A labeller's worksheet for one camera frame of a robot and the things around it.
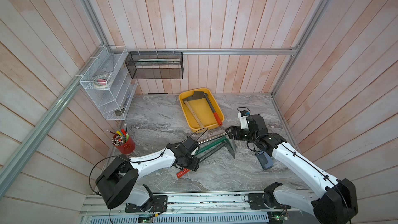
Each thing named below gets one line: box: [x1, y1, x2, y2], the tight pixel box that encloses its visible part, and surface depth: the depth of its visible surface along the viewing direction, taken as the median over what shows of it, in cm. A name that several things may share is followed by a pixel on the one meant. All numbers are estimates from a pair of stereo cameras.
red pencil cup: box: [106, 123, 136, 155], surface depth 86 cm
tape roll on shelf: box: [93, 74, 110, 89], surface depth 75 cm
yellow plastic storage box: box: [178, 87, 225, 133], surface depth 111 cm
